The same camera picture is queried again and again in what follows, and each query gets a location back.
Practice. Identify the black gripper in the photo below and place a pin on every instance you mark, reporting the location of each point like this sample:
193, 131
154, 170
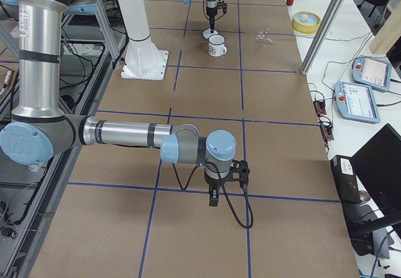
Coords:
212, 10
213, 184

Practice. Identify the white ceramic lid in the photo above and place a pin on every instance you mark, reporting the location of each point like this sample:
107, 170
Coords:
208, 33

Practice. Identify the white enamel mug blue rim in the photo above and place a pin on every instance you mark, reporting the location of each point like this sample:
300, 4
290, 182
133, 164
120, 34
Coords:
217, 45

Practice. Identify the yellow tape roll with plate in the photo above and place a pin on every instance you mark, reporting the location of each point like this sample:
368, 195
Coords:
306, 22

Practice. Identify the orange black connector near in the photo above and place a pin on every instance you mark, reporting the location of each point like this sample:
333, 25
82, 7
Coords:
326, 128

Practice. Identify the orange black connector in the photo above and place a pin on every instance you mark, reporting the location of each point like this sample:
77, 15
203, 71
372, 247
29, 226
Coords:
326, 128
319, 104

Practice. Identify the black desktop box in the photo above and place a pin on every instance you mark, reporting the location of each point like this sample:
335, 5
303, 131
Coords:
345, 179

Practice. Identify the orange black connector far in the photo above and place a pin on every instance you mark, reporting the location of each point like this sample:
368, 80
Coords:
319, 104

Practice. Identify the black computer monitor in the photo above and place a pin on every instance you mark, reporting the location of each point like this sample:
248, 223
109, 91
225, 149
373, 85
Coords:
377, 166

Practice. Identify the near teach pendant tablet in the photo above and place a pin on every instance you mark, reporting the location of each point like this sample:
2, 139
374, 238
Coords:
356, 102

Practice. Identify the teach pendant tablet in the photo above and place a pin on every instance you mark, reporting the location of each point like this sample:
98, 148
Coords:
372, 72
356, 102

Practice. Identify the far teach pendant tablet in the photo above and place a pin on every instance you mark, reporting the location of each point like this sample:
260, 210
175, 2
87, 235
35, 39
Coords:
372, 72

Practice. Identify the wooden board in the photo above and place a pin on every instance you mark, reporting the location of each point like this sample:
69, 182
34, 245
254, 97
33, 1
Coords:
388, 34

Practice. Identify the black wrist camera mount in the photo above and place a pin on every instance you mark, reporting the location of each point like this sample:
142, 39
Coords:
223, 6
239, 172

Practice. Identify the white camera stand pole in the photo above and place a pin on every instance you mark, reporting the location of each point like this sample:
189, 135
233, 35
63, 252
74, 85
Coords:
143, 60

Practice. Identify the aluminium frame post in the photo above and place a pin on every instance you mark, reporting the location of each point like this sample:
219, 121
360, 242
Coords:
328, 18

